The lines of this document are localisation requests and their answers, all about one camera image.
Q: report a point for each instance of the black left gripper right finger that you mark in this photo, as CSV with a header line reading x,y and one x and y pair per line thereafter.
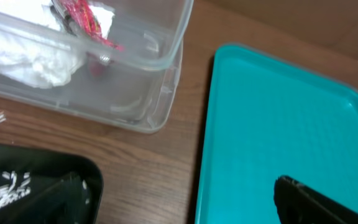
x,y
296,203

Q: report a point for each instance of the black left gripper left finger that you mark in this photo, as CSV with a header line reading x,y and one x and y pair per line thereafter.
x,y
65,201

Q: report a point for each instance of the red snack wrapper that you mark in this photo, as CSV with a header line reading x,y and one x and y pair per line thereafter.
x,y
78,19

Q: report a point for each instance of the clear plastic waste bin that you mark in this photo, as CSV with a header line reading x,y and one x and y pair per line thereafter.
x,y
133,88

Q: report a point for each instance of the black plastic tray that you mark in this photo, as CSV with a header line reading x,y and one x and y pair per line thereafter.
x,y
46,166

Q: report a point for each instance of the pile of white rice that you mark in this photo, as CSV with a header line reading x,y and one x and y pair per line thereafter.
x,y
13,187

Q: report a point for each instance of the teal plastic serving tray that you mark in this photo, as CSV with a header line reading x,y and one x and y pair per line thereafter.
x,y
268,118

